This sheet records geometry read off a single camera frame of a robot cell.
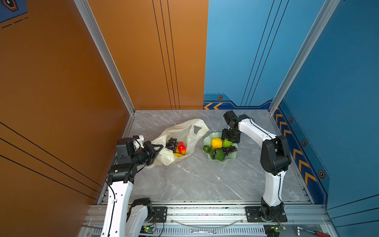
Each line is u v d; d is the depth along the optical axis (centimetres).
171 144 92
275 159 53
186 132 99
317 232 68
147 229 71
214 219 72
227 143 91
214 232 69
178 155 89
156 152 65
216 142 94
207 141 97
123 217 41
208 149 87
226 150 93
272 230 71
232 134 81
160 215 74
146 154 61
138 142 58
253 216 72
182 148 89
